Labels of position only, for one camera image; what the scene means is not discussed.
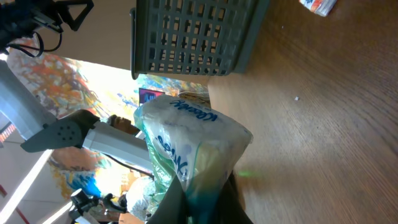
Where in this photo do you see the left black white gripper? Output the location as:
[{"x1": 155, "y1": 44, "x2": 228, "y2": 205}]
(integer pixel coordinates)
[{"x1": 1, "y1": 0, "x2": 94, "y2": 53}]

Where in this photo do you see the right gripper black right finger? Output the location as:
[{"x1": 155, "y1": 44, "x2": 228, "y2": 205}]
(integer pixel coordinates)
[{"x1": 216, "y1": 172, "x2": 253, "y2": 224}]

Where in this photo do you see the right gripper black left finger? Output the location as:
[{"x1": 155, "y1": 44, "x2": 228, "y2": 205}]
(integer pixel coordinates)
[{"x1": 147, "y1": 177, "x2": 188, "y2": 224}]

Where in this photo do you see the teal tissue pocket pack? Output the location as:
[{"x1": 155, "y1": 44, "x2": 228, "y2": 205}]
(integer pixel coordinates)
[{"x1": 134, "y1": 95, "x2": 253, "y2": 223}]

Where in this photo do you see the orange snack packet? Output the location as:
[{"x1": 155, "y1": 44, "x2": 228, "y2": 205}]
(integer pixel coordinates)
[{"x1": 299, "y1": 0, "x2": 336, "y2": 17}]

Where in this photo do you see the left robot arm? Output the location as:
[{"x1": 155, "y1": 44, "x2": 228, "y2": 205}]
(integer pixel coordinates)
[{"x1": 1, "y1": 1, "x2": 152, "y2": 170}]

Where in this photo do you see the black tripod stand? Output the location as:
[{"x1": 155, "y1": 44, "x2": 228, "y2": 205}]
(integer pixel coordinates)
[{"x1": 68, "y1": 189, "x2": 128, "y2": 224}]

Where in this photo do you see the grey plastic mesh basket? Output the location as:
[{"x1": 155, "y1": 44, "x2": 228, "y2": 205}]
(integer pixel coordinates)
[{"x1": 130, "y1": 0, "x2": 269, "y2": 79}]

